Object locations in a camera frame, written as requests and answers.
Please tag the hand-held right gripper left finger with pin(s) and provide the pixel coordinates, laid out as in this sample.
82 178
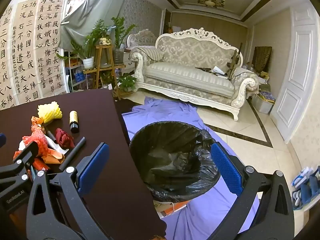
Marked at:
93 162

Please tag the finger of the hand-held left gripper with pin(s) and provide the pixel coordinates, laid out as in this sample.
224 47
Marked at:
26 153
2 140

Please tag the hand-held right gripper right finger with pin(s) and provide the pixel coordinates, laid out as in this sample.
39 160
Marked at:
226 167

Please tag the red tube with black cap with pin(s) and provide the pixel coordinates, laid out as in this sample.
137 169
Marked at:
40 164

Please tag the red foam net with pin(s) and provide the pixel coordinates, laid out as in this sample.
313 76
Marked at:
37 140

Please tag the long black tube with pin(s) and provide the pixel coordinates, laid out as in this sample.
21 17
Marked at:
75 151

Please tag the orange paper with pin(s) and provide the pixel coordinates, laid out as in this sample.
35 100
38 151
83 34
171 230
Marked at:
53 158

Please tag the white card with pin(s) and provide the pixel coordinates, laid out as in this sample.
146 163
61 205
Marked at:
56 148

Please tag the short black tube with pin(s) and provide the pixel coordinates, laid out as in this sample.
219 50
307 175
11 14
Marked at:
53 137

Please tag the orange plastic wrapper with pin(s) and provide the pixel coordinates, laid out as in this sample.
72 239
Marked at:
37 122

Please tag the dark red paper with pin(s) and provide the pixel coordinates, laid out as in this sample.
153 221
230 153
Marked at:
63 138

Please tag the gold label glass bottle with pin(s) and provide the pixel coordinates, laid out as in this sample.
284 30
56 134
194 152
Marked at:
73 120

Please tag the yellow foam fruit net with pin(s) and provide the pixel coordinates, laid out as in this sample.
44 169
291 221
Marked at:
51 112

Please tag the bin with black bag liner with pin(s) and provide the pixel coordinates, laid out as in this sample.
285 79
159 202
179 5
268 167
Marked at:
175 160

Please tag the orange box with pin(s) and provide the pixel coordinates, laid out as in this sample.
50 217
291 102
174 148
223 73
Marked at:
176 208

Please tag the clear plastic storage box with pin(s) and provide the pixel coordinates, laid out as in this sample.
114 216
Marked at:
262 105

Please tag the blue shoe rack with slippers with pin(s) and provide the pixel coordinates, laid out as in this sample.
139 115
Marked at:
307 190

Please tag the purple floor cloth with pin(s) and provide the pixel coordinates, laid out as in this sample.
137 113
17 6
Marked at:
162 110

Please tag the small leafy potted plant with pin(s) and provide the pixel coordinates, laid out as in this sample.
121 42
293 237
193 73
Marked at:
127 82

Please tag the pile of papers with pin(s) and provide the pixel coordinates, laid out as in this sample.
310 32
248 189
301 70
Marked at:
215 71

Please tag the metal shelf rack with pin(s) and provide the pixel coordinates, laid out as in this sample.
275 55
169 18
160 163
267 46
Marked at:
72 67

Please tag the ornate white patterned sofa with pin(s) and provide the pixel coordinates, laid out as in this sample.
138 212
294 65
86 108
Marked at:
187 77

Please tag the plant in white pot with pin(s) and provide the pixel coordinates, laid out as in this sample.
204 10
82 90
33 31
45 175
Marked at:
88 63

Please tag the white side cabinet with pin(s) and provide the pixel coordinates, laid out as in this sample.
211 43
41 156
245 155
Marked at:
130 63

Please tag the toy rifle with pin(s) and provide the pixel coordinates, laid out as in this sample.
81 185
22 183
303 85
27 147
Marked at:
233 62

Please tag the dark brown leaning panel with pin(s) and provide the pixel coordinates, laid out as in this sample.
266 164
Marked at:
262 60

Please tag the wooden plant stand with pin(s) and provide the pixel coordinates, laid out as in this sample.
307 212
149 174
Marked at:
102 48

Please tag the gold ornament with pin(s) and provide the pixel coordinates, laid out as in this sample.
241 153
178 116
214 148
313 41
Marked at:
105 41

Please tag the white panelled door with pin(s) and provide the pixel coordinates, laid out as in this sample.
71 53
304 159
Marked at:
297 67

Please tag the tall plant in glass vase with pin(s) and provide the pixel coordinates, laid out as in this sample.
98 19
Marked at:
122 32

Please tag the ornate white armchair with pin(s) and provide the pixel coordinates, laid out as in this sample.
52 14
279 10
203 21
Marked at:
140 37

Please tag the grey curtain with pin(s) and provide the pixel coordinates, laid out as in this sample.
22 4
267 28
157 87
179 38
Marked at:
95 10

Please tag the calligraphy wall hanging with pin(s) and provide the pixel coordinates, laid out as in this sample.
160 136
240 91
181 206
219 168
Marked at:
27 55

